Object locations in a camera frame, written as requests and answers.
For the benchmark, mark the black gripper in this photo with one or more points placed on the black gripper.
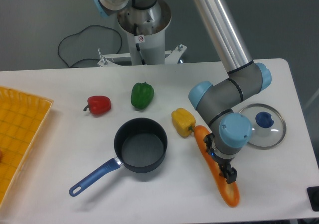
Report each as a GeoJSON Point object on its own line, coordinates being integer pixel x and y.
{"type": "Point", "coordinates": [223, 160]}

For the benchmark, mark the long orange bread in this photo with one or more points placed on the long orange bread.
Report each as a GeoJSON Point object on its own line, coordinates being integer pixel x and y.
{"type": "Point", "coordinates": [229, 192]}

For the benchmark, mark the yellow bell pepper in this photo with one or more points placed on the yellow bell pepper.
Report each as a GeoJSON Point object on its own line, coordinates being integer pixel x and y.
{"type": "Point", "coordinates": [183, 122]}

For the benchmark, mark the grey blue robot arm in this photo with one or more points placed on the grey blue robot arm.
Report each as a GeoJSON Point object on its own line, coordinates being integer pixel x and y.
{"type": "Point", "coordinates": [246, 78]}

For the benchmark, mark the glass lid blue knob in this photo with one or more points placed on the glass lid blue knob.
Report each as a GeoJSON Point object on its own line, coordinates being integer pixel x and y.
{"type": "Point", "coordinates": [268, 126]}

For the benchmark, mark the green bell pepper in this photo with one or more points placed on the green bell pepper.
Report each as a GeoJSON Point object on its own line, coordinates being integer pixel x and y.
{"type": "Point", "coordinates": [141, 95]}

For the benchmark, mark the black device table corner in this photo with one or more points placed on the black device table corner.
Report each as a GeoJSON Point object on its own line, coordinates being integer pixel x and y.
{"type": "Point", "coordinates": [313, 195]}

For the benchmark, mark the red bell pepper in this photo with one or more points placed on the red bell pepper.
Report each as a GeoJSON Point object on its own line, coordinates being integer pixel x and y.
{"type": "Point", "coordinates": [98, 105]}

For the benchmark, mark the yellow woven basket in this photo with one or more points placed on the yellow woven basket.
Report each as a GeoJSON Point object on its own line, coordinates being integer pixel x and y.
{"type": "Point", "coordinates": [22, 116]}

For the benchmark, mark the dark saucepan blue handle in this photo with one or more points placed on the dark saucepan blue handle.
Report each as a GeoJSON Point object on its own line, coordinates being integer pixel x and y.
{"type": "Point", "coordinates": [140, 145]}

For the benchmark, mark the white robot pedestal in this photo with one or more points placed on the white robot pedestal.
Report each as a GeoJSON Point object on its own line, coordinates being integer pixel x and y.
{"type": "Point", "coordinates": [145, 31]}

